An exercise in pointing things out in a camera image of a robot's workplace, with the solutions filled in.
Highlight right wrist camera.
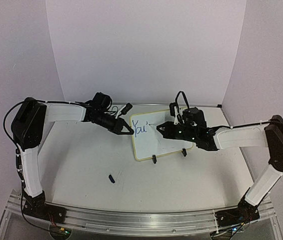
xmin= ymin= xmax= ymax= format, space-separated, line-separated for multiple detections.
xmin=169 ymin=102 xmax=184 ymax=125

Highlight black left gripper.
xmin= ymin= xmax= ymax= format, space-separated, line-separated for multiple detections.
xmin=92 ymin=110 xmax=135 ymax=134

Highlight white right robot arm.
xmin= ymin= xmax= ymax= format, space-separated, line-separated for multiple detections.
xmin=156 ymin=104 xmax=283 ymax=208

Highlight blue marker cap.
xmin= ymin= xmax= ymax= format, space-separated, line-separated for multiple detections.
xmin=108 ymin=174 xmax=116 ymax=184

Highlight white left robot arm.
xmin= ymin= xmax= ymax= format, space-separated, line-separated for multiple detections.
xmin=11 ymin=92 xmax=134 ymax=218

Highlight black left board stand foot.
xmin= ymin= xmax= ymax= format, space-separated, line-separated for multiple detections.
xmin=151 ymin=154 xmax=157 ymax=164

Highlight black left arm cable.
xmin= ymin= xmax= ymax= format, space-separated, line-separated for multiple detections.
xmin=2 ymin=98 xmax=87 ymax=221

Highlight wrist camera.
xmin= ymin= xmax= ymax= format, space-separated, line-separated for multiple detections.
xmin=169 ymin=102 xmax=184 ymax=125
xmin=111 ymin=103 xmax=133 ymax=119

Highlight white whiteboard yellow rim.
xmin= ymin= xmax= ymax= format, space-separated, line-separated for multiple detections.
xmin=129 ymin=109 xmax=194 ymax=161

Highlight white marker pen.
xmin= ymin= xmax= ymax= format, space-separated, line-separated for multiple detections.
xmin=148 ymin=124 xmax=165 ymax=131

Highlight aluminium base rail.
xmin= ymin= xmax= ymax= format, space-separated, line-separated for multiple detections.
xmin=5 ymin=193 xmax=283 ymax=240

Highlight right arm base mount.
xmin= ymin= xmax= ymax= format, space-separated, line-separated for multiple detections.
xmin=215 ymin=201 xmax=260 ymax=227

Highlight black board stand foot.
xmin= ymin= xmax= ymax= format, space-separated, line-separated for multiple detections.
xmin=182 ymin=148 xmax=187 ymax=157
xmin=151 ymin=154 xmax=157 ymax=164

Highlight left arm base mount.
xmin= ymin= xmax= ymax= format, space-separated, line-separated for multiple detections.
xmin=22 ymin=197 xmax=66 ymax=224

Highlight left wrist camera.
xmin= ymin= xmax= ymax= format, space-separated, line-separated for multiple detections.
xmin=111 ymin=103 xmax=133 ymax=119

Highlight black right board stand foot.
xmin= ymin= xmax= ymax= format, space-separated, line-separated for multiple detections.
xmin=182 ymin=148 xmax=187 ymax=157

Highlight black right camera cable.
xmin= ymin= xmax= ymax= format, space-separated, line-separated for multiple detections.
xmin=175 ymin=90 xmax=191 ymax=110

